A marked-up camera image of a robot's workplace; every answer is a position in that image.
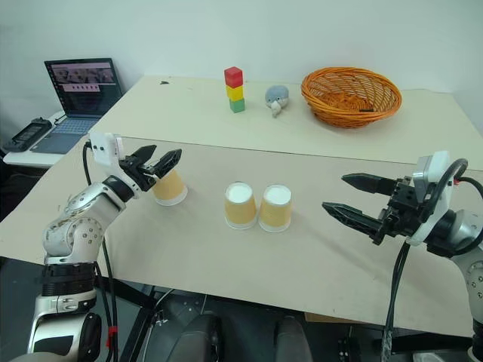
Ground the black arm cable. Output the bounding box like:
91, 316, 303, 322
380, 158, 470, 362
82, 140, 120, 362

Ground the red wooden cube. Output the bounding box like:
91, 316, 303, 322
223, 66, 243, 87

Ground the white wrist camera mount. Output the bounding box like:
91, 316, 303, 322
88, 131, 125, 175
408, 150, 454, 247

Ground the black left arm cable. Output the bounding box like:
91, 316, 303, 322
82, 140, 120, 362

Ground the orange paper cup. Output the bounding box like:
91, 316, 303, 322
223, 182, 258, 231
152, 169, 189, 207
257, 183, 294, 233

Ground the orange wicker basket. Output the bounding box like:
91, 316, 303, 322
300, 66, 403, 130

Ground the yellow wooden cube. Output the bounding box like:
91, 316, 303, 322
225, 84, 245, 103

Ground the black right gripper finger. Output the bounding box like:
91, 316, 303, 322
340, 172, 397, 196
321, 201, 386, 243

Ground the black handheld device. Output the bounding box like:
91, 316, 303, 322
2, 117, 53, 153

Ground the white side table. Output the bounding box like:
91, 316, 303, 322
2, 109, 69, 169

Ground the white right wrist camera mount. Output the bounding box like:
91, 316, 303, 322
408, 150, 454, 247

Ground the grey plush toy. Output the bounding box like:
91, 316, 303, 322
264, 84, 291, 119

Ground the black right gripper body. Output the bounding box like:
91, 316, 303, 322
371, 175, 435, 247

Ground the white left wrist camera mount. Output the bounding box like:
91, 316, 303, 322
88, 131, 125, 175

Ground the dark rounded shape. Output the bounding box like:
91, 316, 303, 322
168, 312, 223, 362

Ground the open laptop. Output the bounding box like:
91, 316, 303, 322
31, 57, 125, 155

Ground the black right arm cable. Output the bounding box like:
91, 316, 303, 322
380, 158, 470, 362

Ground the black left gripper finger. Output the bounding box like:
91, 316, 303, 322
130, 144, 158, 164
149, 149, 183, 179

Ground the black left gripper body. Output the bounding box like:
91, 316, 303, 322
118, 153, 158, 194

